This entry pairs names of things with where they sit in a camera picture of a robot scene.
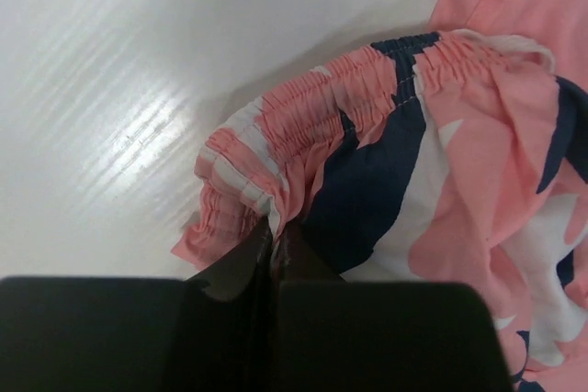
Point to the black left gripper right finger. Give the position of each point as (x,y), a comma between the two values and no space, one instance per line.
(334,335)

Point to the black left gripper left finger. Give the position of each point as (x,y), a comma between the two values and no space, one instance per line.
(205,333)

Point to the pink patterned shorts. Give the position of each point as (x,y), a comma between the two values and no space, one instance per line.
(458,155)

